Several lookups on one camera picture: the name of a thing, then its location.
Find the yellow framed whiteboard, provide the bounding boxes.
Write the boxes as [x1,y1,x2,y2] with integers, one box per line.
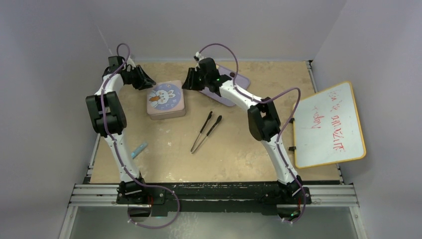
[293,81,367,168]

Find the silver metal box lid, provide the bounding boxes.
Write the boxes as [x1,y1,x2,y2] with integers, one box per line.
[146,80,186,116]

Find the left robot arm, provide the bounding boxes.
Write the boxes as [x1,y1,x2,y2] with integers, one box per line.
[86,55,156,204]

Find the purple plastic tray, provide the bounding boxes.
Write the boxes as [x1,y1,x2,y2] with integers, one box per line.
[200,64,250,107]

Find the blue small marker cap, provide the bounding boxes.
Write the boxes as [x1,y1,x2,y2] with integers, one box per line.
[131,142,148,159]

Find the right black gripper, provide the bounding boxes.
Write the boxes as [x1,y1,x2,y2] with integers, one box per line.
[182,68,209,92]

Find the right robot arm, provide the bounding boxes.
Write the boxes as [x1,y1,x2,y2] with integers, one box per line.
[182,56,311,206]

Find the black metal tongs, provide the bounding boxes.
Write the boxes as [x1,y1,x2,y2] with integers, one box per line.
[190,111,222,154]

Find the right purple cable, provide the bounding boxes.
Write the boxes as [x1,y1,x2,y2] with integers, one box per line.
[198,43,307,225]

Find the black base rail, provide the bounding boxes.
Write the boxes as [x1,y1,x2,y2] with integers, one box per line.
[67,180,358,219]

